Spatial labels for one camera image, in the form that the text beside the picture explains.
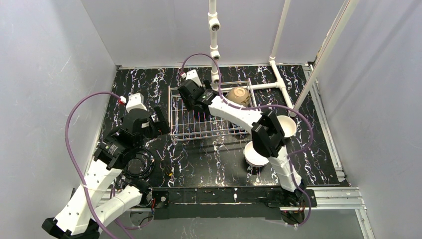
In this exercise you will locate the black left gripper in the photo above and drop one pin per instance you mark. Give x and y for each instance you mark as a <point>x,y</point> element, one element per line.
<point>158,121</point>

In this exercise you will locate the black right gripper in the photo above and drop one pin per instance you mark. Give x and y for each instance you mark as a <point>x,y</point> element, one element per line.
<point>190,97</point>

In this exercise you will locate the beige floral bowl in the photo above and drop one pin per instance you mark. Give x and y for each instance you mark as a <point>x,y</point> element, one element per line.
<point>239,95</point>

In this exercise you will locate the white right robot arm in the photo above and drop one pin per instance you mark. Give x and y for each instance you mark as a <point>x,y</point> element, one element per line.
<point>268,137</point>

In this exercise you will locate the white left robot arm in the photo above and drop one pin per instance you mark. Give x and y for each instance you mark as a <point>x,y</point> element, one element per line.
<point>82,216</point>

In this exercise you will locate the black yellow screwdriver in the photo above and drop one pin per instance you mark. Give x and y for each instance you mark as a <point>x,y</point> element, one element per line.
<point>165,165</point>

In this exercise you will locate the white bowl under green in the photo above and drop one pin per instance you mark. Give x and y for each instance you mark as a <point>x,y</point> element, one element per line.
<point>252,157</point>

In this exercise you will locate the cream white bowl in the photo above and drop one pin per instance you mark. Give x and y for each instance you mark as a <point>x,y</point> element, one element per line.
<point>288,125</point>

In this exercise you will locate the white diagonal PVC pole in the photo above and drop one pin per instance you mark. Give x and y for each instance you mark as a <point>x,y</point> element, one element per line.
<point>329,42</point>

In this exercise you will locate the white wire dish rack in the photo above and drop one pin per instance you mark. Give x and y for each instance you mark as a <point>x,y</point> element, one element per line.
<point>190,125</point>

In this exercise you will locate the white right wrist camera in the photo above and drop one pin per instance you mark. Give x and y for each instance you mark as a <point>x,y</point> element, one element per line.
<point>193,75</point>

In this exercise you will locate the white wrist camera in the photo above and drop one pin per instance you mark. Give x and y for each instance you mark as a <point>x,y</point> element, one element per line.
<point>193,75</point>
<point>135,101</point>

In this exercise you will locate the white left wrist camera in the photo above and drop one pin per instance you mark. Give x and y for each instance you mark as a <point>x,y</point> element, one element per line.
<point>135,101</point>

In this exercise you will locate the white PVC camera post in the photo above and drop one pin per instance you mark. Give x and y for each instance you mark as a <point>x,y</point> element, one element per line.
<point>214,27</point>

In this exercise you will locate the white PVC pipe frame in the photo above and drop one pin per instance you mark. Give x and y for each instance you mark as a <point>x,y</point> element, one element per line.
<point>246,41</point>

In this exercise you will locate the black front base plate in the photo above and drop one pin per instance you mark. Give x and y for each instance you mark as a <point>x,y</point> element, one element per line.
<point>269,202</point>

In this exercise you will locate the aluminium extrusion frame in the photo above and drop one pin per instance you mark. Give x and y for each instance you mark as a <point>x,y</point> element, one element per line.
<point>219,161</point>

